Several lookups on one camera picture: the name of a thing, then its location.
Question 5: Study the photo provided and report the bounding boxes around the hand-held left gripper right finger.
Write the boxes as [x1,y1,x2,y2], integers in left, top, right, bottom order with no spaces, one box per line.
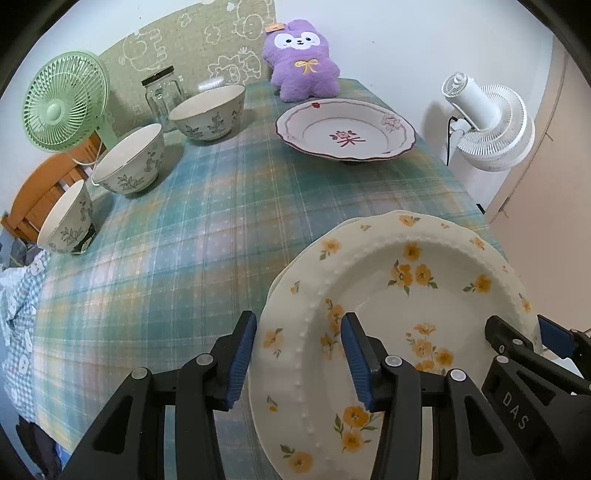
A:
[341,312,522,480]

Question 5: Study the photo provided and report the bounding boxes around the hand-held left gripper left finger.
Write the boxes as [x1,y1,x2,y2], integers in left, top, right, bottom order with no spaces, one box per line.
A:
[60,311,257,480]

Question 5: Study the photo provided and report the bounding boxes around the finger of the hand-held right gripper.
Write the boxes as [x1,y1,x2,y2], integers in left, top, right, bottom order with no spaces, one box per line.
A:
[484,316,544,366]
[537,314,591,370]

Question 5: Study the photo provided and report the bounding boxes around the cream plate yellow flowers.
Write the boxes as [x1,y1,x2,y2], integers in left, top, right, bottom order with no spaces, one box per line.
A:
[248,213,533,480]
[268,210,544,354]

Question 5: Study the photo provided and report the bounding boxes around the white bowl leaf print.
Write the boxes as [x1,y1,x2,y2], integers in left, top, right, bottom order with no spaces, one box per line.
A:
[91,123,166,197]
[37,179,94,254]
[168,84,246,142]

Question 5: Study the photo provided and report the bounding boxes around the white plate red pattern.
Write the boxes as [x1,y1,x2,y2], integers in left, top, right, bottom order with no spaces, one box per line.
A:
[276,98,417,163]

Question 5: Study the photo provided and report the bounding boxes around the beige door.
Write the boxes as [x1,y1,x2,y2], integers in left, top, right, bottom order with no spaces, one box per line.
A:
[487,34,591,342]

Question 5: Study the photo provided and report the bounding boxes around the plaid tablecloth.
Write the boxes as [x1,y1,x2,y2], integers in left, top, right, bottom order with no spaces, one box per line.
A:
[34,78,506,462]

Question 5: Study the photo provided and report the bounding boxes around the white standing fan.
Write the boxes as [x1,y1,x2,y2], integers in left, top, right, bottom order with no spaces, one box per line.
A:
[441,71,536,172]

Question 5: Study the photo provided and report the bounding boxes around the blue checked blanket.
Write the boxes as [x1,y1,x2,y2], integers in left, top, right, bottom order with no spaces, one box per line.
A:
[0,240,61,457]

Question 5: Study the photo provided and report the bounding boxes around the dark cloth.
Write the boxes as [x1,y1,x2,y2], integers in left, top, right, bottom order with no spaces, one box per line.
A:
[17,415,63,480]

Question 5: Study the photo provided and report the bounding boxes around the wooden bed headboard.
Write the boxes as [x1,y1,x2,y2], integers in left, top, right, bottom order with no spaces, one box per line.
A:
[0,134,109,243]

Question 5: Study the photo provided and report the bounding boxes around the glass jar dark lid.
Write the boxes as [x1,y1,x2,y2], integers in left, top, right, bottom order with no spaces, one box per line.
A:
[141,66,188,134]

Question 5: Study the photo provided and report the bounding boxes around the purple plush toy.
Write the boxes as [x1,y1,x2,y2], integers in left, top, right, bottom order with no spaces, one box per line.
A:
[262,19,342,103]

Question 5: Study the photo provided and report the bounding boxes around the green desk fan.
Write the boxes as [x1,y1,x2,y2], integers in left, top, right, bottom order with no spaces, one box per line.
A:
[23,51,119,160]

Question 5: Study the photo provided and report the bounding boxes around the black fan cable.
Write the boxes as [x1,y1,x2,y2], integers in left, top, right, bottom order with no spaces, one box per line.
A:
[446,115,459,168]

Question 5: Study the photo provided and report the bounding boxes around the green cartoon wall mat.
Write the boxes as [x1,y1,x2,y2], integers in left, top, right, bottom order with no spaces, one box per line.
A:
[95,0,278,134]

